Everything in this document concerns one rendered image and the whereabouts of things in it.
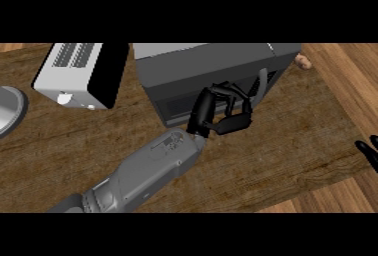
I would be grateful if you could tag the dark grey microwave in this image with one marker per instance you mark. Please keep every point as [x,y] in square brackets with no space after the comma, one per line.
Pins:
[207,73]

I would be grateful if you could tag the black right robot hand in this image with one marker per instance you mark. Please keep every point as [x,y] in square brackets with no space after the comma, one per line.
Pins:
[369,150]

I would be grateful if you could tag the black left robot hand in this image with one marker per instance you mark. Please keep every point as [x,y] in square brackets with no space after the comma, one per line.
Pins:
[201,111]

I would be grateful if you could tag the small tan object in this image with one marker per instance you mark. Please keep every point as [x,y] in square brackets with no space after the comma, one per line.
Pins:
[304,61]

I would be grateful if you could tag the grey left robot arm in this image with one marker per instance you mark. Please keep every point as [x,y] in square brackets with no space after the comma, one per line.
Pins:
[148,166]

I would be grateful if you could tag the white and black toaster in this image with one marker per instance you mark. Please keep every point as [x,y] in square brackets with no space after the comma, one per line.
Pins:
[78,75]

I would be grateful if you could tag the round grey plate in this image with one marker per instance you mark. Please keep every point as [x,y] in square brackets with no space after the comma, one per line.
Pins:
[9,110]

